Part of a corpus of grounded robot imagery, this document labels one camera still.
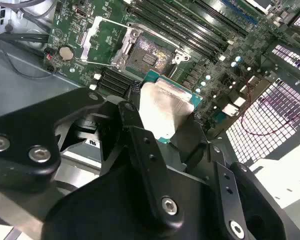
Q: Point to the silver-topped CPU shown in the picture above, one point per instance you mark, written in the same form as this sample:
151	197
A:
162	105

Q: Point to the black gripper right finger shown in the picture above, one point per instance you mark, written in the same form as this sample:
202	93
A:
252	200

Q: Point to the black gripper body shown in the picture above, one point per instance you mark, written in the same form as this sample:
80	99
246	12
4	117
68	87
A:
110	210

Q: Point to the metal socket cover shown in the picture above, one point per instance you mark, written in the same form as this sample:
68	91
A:
91	37

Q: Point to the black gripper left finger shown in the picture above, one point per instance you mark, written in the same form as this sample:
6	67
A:
27	130

